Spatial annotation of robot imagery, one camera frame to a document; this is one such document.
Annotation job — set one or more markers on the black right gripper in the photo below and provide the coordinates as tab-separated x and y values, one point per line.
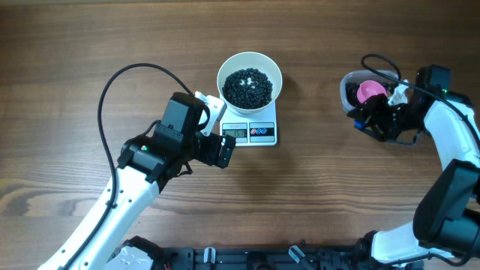
373	108

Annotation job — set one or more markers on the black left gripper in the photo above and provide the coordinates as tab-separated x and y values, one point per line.
211	157

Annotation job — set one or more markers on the pink scoop blue handle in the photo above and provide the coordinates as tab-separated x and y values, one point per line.
370	88

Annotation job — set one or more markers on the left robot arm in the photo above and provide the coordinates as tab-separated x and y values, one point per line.
145	165

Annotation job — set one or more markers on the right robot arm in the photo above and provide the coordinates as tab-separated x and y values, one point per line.
443	227

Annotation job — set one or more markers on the white digital kitchen scale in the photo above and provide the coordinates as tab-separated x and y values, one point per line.
258	129

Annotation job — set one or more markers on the black beans in bowl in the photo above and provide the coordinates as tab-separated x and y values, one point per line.
247	89

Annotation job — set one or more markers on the white bowl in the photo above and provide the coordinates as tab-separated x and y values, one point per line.
244	60

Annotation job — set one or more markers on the black beans in container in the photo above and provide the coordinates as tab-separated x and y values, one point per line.
351	89

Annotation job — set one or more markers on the clear plastic bean container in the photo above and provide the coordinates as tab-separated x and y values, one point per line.
355	78

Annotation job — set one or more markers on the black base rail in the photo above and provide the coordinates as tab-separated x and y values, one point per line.
255	258

